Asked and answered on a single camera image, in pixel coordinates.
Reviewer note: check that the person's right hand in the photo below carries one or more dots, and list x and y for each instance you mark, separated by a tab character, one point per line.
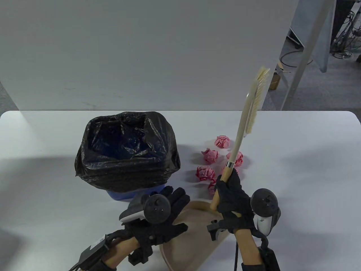
234	197

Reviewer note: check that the person's left hand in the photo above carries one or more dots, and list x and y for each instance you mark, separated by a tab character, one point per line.
169	228

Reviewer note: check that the beige plastic dustpan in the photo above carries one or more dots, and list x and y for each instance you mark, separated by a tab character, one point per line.
191	242

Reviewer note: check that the pile of pink paper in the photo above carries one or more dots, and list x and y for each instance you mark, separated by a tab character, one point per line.
210	155

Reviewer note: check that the blue recycling bin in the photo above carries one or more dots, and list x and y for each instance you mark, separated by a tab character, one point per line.
132	195

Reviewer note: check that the black plastic trash bag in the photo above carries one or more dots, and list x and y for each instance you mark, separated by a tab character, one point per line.
127	175

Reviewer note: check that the person's right forearm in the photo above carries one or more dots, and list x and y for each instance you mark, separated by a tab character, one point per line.
248	245

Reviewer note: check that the black and white left controller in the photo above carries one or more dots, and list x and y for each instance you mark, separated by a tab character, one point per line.
156	209

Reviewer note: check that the black and white controller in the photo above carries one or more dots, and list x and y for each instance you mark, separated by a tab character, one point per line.
156	209
263	201

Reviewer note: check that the black and white right controller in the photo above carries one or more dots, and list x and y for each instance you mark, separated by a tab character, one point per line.
263	201

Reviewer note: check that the black right wrist sensor box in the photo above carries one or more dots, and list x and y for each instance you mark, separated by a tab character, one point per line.
270	259

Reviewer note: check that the black wrist sensor box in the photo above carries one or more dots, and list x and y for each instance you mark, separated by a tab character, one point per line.
93	251
270	259

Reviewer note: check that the white table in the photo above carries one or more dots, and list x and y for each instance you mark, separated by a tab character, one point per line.
282	141

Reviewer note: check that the black left wrist sensor box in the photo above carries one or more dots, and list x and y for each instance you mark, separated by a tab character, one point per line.
93	251

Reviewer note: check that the brown cardboard box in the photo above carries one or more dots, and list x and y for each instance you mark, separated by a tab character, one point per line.
275	82

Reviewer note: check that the white partition panel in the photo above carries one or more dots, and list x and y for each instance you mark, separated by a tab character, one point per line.
141	56

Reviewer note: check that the grey leaning board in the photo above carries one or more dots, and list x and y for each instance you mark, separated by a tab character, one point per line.
324	50

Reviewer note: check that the grey metal frame post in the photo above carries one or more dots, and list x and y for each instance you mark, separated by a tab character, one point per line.
301	65

